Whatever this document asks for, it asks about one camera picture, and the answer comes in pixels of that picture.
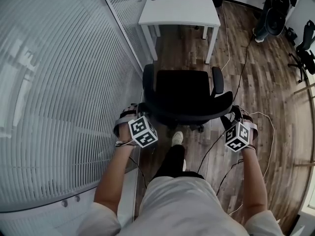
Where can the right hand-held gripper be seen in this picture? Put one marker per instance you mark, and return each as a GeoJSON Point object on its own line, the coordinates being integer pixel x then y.
{"type": "Point", "coordinates": [237, 136]}

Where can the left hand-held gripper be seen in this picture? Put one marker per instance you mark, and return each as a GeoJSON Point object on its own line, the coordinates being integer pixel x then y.
{"type": "Point", "coordinates": [144, 131]}

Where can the person's right forearm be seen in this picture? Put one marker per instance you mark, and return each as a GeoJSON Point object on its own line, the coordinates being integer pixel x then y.
{"type": "Point", "coordinates": [253, 181]}

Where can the person's left forearm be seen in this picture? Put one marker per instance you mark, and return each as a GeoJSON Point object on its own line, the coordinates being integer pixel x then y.
{"type": "Point", "coordinates": [115, 176]}

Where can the person's right hand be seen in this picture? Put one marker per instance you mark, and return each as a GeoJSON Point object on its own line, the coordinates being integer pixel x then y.
{"type": "Point", "coordinates": [247, 117]}

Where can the person's left hand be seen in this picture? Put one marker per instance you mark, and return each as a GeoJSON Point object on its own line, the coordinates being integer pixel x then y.
{"type": "Point", "coordinates": [125, 134]}

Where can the white shoe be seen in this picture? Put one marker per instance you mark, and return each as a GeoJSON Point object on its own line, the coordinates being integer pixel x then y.
{"type": "Point", "coordinates": [177, 138]}
{"type": "Point", "coordinates": [184, 164]}

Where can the person's black trousers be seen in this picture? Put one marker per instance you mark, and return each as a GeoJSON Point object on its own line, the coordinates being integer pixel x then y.
{"type": "Point", "coordinates": [172, 161]}

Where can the light wooden desk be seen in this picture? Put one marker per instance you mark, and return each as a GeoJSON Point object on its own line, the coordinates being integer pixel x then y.
{"type": "Point", "coordinates": [304, 90]}

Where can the glass partition with white blinds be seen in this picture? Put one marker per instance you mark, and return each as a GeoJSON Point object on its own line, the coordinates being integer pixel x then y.
{"type": "Point", "coordinates": [61, 82]}

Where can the person in white coat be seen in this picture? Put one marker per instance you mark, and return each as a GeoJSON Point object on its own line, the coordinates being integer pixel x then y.
{"type": "Point", "coordinates": [182, 205]}

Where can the black high-back office chair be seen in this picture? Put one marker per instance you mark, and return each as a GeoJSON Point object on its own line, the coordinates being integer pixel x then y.
{"type": "Point", "coordinates": [306, 50]}

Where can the small black box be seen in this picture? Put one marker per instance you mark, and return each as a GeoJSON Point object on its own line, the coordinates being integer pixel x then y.
{"type": "Point", "coordinates": [291, 33]}

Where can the round metal glass fitting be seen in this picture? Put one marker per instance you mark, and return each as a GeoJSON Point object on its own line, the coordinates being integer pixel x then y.
{"type": "Point", "coordinates": [77, 198]}
{"type": "Point", "coordinates": [64, 203]}

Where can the white desk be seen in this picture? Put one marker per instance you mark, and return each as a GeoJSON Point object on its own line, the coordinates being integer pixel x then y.
{"type": "Point", "coordinates": [179, 11]}

